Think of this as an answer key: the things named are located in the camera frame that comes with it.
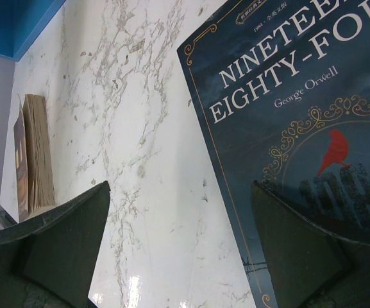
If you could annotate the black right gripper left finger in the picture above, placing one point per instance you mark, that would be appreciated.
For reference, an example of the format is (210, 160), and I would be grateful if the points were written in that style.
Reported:
(49, 260)

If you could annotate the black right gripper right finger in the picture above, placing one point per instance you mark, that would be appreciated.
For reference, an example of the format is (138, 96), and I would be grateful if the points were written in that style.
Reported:
(313, 260)

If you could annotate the Nineteen Eighty-Four dark book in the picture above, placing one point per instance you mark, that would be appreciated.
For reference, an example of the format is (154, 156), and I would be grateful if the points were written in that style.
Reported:
(281, 90)

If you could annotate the orange night street book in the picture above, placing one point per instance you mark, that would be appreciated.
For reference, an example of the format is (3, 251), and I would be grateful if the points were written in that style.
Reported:
(34, 175)

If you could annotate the blue pink yellow bookshelf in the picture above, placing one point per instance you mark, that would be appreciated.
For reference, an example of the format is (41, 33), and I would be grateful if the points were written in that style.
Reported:
(21, 22)

